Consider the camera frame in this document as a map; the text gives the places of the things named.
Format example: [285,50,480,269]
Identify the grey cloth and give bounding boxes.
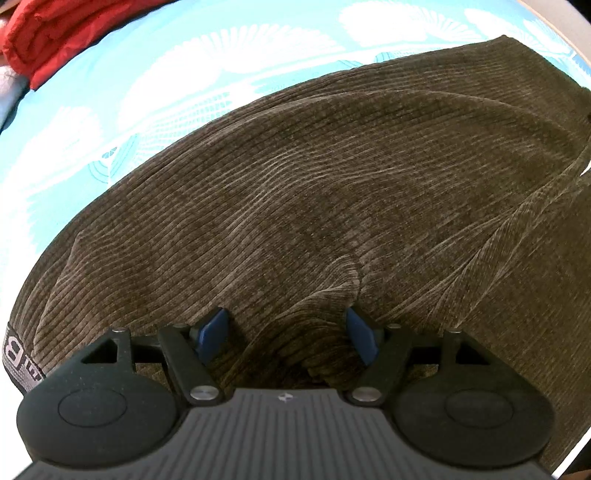
[0,60,31,134]

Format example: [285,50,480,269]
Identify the brown corduroy pants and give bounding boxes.
[8,36,591,468]

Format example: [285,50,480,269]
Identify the blue and white printed bedsheet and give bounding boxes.
[0,0,591,480]

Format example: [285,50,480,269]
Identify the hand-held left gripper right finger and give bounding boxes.
[345,306,491,408]

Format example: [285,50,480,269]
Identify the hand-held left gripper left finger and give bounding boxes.
[76,308,230,405]

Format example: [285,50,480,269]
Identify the red cloth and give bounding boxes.
[1,0,174,91]

